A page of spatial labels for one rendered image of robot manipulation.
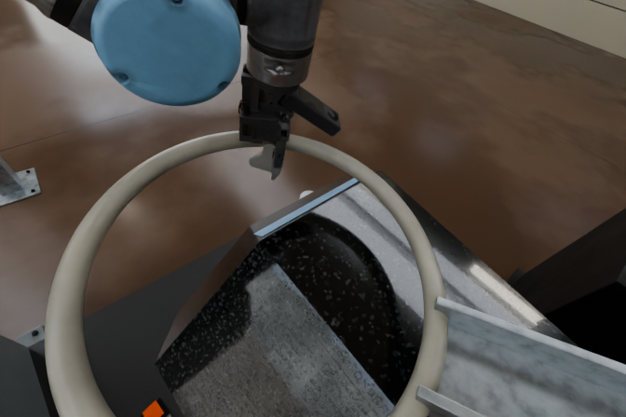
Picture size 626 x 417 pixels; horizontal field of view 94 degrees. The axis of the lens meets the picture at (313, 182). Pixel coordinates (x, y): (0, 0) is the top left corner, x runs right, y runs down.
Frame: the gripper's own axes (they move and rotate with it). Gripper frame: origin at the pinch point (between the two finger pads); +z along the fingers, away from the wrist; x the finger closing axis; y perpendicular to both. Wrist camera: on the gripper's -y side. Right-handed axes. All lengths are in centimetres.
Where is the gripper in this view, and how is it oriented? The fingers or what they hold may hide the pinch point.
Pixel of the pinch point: (277, 164)
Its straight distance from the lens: 59.8
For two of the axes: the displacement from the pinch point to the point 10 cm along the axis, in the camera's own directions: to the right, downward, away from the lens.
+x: 0.5, 7.8, -6.3
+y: -9.8, -0.9, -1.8
